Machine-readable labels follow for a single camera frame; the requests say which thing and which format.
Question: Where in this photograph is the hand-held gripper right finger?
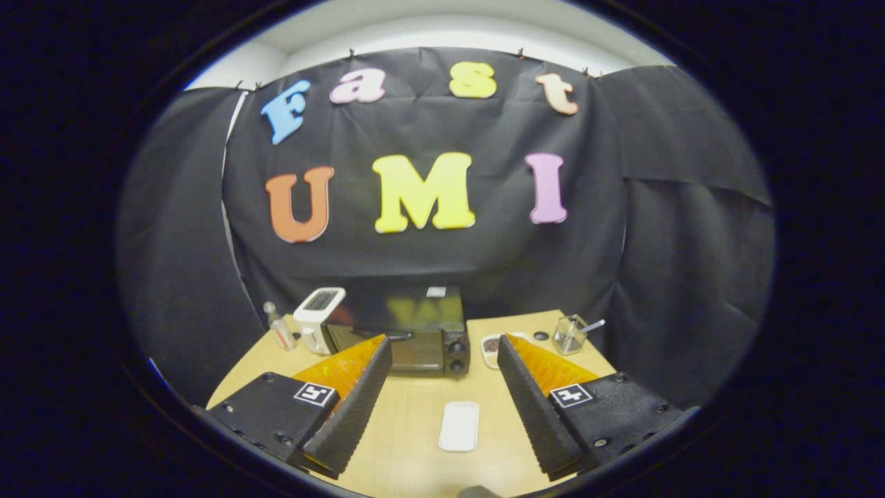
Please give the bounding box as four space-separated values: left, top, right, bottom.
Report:
496 334 699 481

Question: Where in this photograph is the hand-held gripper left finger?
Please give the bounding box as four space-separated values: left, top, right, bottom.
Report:
206 335 393 479

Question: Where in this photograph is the black toaster oven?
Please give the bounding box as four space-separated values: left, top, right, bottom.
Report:
325 286 472 378

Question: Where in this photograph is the white bread toaster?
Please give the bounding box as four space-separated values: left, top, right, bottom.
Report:
293 287 346 356

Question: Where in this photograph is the white ribbed tray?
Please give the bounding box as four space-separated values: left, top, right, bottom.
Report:
438 402 480 453

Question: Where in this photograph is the white divided dish with grains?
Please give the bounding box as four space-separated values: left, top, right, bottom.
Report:
481 333 533 370

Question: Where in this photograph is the clear bottle with orange label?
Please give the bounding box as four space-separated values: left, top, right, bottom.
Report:
263 302 298 351

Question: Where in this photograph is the wire mesh basket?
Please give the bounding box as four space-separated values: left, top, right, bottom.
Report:
552 315 588 356

